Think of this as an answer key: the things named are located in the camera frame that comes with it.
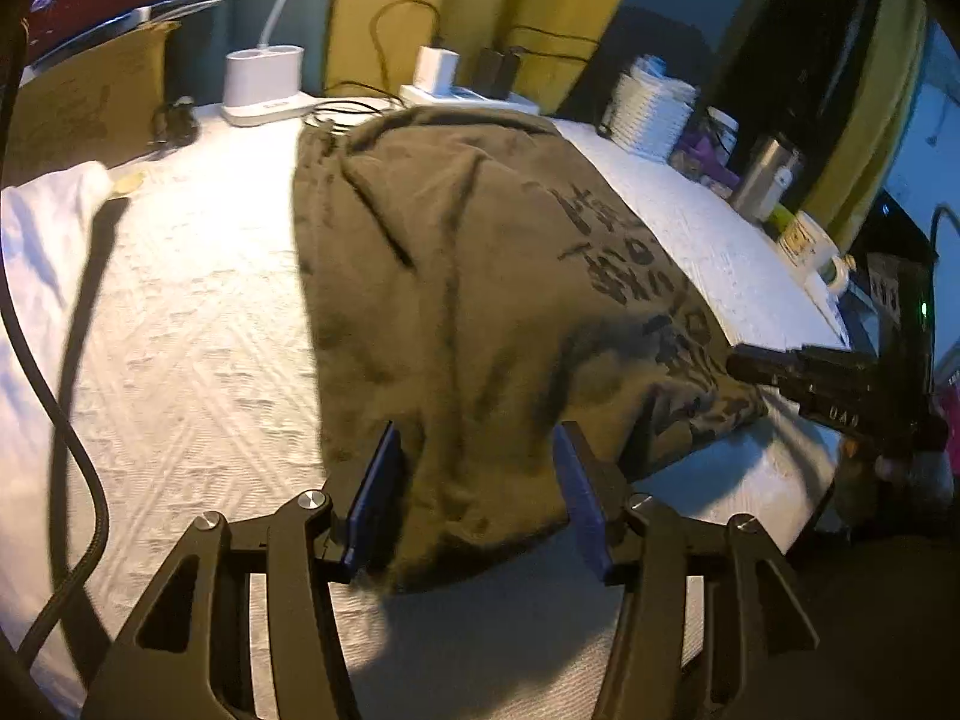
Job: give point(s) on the purple packet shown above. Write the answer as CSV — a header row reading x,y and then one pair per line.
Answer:
x,y
705,165

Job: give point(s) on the white ribbed container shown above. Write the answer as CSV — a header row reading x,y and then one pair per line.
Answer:
x,y
649,112

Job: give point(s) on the black charger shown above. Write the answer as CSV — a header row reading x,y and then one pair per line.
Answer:
x,y
496,73

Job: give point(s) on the white charger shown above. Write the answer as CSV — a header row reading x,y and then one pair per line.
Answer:
x,y
436,69

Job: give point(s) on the white desk lamp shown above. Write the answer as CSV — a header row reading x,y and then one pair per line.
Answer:
x,y
262,86

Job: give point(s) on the small yellowish object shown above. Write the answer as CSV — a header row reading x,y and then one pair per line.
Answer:
x,y
129,183

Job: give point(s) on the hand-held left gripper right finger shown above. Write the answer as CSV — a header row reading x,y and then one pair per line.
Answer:
x,y
581,499

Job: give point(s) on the olive printed t-shirt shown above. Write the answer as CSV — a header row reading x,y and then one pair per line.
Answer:
x,y
465,277

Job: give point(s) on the cardboard box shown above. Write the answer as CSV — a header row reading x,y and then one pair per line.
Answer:
x,y
82,105

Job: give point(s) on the stainless steel tumbler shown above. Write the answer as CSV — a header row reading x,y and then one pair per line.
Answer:
x,y
765,176

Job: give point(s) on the small black object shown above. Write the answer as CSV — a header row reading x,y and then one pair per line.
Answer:
x,y
176,124

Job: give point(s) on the white mug with yellow print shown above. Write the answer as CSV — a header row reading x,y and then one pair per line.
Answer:
x,y
806,244

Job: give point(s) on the white power strip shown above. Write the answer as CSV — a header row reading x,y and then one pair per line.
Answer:
x,y
457,99

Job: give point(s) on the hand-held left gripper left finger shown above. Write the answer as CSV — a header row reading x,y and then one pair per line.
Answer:
x,y
379,491

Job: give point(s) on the black device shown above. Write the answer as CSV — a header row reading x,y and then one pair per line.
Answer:
x,y
896,300

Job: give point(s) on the white cloth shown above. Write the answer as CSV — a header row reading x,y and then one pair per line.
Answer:
x,y
37,240

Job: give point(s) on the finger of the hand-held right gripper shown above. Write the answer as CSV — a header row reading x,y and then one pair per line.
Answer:
x,y
761,369
832,358

